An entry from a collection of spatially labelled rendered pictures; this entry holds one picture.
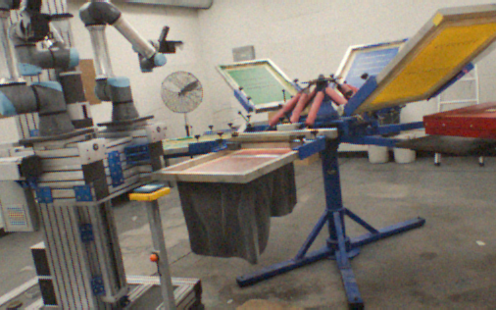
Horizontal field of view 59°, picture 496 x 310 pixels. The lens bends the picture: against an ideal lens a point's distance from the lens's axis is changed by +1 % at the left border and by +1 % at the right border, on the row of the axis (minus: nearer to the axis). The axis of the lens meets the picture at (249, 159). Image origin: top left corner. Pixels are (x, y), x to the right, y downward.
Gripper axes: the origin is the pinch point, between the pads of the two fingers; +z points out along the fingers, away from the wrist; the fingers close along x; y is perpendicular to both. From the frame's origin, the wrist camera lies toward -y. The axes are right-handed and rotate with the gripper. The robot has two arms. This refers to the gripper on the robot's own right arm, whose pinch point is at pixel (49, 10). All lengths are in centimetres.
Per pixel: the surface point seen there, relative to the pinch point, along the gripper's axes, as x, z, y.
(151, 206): -46, -25, 73
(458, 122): -143, 68, 40
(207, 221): -77, -26, 86
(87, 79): -195, -437, -24
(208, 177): -67, -11, 62
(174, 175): -63, -31, 62
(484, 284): -221, 52, 139
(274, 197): -105, -6, 76
